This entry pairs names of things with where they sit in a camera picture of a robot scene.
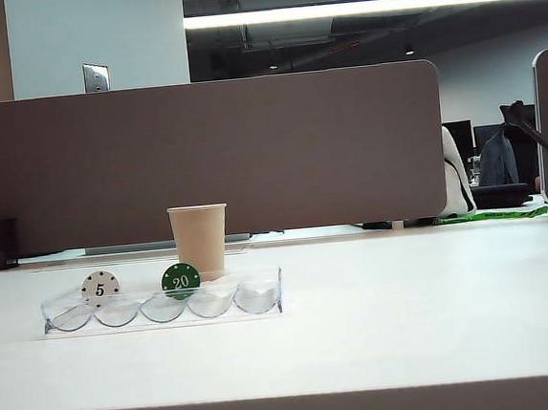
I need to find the black slanted rod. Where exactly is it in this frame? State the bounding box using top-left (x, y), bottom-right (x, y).
top-left (498, 97), bottom-right (548, 175)

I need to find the white bag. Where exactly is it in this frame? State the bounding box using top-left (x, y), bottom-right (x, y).
top-left (432, 124), bottom-right (478, 218)

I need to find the white poker chip 5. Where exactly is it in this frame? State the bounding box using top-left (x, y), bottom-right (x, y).
top-left (79, 268), bottom-right (121, 310)

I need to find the clear acrylic chip tray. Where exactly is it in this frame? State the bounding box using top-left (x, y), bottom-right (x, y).
top-left (37, 264), bottom-right (287, 337)

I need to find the grey desk cable flap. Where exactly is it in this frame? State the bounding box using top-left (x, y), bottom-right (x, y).
top-left (84, 232), bottom-right (252, 257)

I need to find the metal wall plate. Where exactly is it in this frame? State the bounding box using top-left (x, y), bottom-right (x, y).
top-left (81, 60), bottom-right (111, 94)

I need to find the black computer monitor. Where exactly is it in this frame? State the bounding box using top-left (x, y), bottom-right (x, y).
top-left (442, 119), bottom-right (476, 162)

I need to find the brown paper cup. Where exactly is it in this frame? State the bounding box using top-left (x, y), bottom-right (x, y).
top-left (165, 202), bottom-right (234, 286)

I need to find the long ceiling light strip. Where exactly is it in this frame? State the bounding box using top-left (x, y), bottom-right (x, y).
top-left (183, 0), bottom-right (529, 31)

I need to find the blue jacket on chair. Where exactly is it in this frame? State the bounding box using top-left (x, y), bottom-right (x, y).
top-left (476, 128), bottom-right (521, 188)

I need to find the green poker chip 20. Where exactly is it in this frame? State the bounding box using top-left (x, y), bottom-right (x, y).
top-left (159, 261), bottom-right (204, 304)

